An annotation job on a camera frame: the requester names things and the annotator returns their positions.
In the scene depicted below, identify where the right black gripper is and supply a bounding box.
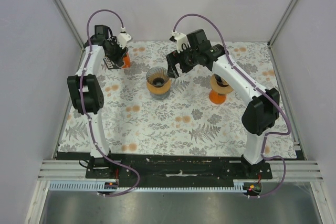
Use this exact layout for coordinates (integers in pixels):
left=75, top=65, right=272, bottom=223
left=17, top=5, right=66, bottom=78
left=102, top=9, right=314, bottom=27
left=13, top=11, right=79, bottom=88
left=166, top=44, right=200, bottom=79

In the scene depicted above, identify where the coffee filter package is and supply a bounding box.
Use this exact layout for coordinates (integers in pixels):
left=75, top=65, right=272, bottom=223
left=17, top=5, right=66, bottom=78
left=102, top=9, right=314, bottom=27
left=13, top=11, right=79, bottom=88
left=103, top=47, right=131, bottom=70

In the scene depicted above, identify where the grey glass dripper cone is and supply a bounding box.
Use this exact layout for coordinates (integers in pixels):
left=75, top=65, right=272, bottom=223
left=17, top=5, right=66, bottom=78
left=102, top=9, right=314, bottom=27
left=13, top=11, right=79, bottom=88
left=146, top=67, right=170, bottom=88

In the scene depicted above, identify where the orange glass carafe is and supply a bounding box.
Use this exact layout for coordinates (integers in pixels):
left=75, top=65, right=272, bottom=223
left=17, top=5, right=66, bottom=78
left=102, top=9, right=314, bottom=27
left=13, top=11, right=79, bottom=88
left=208, top=90, right=226, bottom=105

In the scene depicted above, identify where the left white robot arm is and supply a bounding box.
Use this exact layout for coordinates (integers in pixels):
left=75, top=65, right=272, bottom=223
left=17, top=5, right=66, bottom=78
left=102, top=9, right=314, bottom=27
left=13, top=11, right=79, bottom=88
left=67, top=25, right=131, bottom=178

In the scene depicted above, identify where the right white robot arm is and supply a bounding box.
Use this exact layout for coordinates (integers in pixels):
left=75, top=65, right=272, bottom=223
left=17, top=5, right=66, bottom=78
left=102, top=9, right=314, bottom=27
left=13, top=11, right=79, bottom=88
left=166, top=29, right=280, bottom=179

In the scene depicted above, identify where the floral tablecloth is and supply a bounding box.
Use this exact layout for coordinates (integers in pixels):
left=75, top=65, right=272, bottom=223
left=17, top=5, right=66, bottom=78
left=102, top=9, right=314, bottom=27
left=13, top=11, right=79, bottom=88
left=58, top=41, right=297, bottom=159

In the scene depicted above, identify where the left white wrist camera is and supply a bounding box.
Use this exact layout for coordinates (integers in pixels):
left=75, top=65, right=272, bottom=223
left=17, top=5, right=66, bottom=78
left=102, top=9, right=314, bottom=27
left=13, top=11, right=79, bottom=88
left=117, top=27, right=132, bottom=49

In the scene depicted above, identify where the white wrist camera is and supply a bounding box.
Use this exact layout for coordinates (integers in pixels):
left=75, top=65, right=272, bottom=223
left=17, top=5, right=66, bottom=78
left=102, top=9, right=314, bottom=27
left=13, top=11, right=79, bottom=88
left=170, top=31, right=190, bottom=53
left=117, top=27, right=132, bottom=49

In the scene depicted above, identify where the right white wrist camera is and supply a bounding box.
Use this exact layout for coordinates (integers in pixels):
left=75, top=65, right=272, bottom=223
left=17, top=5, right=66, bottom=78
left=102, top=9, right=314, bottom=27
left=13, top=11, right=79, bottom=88
left=170, top=31, right=190, bottom=53

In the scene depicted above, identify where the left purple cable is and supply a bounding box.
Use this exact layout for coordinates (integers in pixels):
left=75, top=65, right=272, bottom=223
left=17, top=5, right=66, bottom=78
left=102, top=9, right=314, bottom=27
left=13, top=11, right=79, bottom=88
left=80, top=8, right=141, bottom=198

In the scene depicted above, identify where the purple cable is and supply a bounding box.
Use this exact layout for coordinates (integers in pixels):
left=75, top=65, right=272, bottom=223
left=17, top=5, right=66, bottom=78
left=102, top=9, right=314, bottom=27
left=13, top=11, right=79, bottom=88
left=172, top=13, right=291, bottom=199
left=80, top=8, right=141, bottom=198

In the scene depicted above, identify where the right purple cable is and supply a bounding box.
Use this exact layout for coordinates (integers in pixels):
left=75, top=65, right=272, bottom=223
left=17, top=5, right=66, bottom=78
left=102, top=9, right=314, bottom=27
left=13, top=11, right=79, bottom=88
left=172, top=13, right=291, bottom=199

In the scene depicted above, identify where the black mounting base plate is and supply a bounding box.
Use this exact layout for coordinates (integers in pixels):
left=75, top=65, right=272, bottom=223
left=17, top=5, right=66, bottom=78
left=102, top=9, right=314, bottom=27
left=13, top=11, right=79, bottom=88
left=85, top=154, right=272, bottom=187

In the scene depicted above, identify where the aluminium frame rail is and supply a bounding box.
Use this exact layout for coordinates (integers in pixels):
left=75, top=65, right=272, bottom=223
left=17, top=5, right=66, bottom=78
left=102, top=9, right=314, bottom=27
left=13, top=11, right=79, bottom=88
left=37, top=160, right=323, bottom=182

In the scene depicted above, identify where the white slotted cable duct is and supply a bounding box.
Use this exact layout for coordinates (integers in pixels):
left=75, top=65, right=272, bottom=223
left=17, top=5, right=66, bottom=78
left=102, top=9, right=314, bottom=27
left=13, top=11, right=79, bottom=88
left=49, top=180, right=249, bottom=193

